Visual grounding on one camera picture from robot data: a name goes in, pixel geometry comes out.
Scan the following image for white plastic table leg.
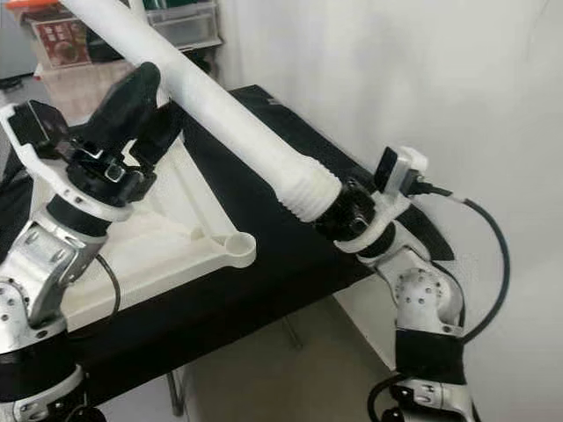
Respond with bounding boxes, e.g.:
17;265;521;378
60;0;344;222

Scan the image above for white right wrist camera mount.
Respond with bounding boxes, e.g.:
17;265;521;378
334;145;430;258

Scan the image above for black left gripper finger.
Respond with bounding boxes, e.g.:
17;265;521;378
136;101;187;169
84;62;162;156

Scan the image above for orange lidded bin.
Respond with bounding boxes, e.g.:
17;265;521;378
4;0;61;12

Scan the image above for red printed carton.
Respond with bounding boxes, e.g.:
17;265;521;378
28;18;94;70

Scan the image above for cream plastic children table top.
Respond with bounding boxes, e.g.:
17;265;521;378
53;139;258;332

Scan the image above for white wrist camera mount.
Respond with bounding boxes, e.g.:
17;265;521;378
0;99;135;222
334;145;430;258

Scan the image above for black tablecloth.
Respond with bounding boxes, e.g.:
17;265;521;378
0;84;456;410

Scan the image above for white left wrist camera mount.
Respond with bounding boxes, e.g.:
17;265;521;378
0;99;135;222

